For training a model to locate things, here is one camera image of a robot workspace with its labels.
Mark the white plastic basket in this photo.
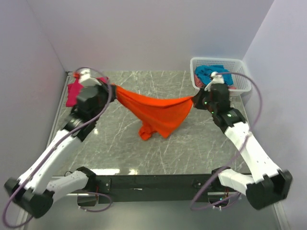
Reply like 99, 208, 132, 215
190, 57, 251, 96

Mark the orange t shirt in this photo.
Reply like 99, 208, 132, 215
115, 85, 193, 141

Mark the black base bar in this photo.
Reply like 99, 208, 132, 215
83, 174, 211, 204

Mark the folded magenta t shirt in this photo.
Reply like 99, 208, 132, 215
65, 77, 109, 107

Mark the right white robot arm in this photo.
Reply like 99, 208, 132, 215
192, 83, 293, 210

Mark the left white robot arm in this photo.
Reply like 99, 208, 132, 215
4, 81, 116, 219

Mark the pink t shirt in basket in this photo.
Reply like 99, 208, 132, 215
194, 74, 236, 90

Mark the blue t shirt in basket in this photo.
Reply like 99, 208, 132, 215
194, 65, 234, 86

